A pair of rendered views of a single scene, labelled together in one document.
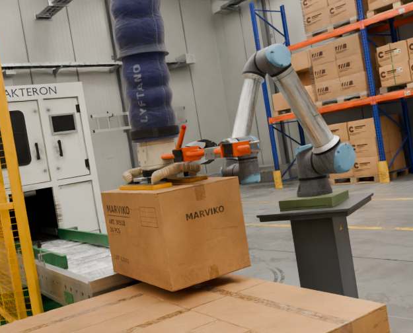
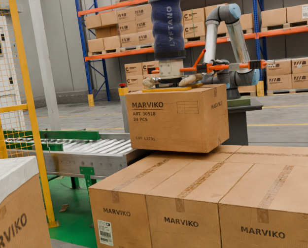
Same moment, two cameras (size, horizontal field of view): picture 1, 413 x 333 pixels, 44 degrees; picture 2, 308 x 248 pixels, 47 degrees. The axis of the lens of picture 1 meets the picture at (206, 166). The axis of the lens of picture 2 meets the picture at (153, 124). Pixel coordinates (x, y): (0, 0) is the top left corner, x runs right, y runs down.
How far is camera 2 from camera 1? 1.40 m
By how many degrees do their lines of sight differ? 25
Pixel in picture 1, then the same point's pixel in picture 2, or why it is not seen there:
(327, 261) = (240, 137)
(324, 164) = (245, 79)
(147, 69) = (176, 10)
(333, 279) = not seen: hidden behind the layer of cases
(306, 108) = (243, 45)
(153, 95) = (178, 28)
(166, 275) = (201, 143)
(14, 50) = not seen: outside the picture
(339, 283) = not seen: hidden behind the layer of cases
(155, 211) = (197, 103)
